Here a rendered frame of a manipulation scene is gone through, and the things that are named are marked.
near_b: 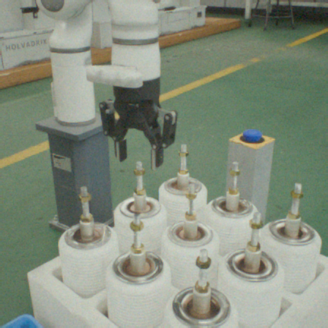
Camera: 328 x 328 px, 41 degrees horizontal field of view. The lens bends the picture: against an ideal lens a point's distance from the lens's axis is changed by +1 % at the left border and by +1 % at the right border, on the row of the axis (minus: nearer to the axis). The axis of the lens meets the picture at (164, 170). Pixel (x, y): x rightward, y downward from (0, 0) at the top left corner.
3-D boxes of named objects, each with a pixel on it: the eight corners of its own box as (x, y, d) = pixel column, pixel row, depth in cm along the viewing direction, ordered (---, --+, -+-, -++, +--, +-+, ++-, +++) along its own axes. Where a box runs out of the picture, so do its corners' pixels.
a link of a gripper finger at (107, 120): (112, 97, 73) (121, 131, 75) (104, 99, 74) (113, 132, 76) (102, 102, 71) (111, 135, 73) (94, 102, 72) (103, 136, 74)
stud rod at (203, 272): (207, 299, 55) (209, 250, 52) (201, 302, 55) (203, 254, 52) (201, 295, 56) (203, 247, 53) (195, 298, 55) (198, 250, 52)
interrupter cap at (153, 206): (166, 216, 77) (166, 212, 76) (125, 223, 74) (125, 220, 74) (153, 196, 83) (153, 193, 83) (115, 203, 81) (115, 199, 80)
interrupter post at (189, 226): (194, 230, 73) (195, 213, 71) (199, 238, 70) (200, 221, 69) (180, 233, 72) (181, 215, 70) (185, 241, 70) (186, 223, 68)
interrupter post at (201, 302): (214, 310, 56) (215, 290, 55) (200, 318, 55) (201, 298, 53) (201, 299, 58) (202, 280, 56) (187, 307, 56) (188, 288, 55)
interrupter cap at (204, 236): (203, 220, 75) (203, 216, 75) (220, 244, 69) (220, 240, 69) (161, 227, 73) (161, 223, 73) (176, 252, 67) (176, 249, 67)
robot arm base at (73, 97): (50, 121, 106) (41, 50, 99) (77, 112, 113) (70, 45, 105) (77, 129, 101) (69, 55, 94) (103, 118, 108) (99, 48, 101)
